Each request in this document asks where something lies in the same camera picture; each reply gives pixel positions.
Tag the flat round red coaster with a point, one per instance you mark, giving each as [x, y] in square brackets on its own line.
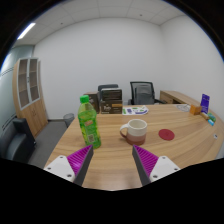
[166, 134]

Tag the ceiling light panel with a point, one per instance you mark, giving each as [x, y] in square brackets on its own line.
[26, 31]

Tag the white and brown mug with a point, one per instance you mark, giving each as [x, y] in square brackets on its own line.
[136, 131]

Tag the white table grommet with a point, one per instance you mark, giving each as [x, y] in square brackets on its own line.
[215, 136]

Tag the green drink bottle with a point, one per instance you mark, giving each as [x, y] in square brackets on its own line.
[89, 125]

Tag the upright purple box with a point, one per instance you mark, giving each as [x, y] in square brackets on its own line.
[205, 103]

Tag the black mesh office chair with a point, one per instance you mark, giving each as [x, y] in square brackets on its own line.
[143, 93]

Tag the small dark brown box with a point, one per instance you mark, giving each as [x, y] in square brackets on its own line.
[93, 100]

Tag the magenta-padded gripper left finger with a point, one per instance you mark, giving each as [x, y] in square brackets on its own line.
[60, 165]

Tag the grey waste bin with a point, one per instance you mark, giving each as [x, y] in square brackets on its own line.
[68, 119]

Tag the black sofa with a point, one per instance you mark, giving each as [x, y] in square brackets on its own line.
[15, 141]

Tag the orange wooden box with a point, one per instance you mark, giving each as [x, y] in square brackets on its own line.
[195, 110]

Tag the wooden side desk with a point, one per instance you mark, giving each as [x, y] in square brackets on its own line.
[175, 96]

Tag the wooden shelf cabinet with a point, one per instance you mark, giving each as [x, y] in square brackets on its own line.
[31, 113]

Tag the white printed sheet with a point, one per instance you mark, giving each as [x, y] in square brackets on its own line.
[135, 110]

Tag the dark brown cardboard box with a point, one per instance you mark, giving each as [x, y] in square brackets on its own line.
[111, 107]

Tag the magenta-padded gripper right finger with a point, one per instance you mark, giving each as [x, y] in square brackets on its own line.
[164, 165]

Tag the small blue box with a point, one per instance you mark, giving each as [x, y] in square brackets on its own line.
[211, 122]

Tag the small tan box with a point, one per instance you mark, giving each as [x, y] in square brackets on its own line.
[204, 116]

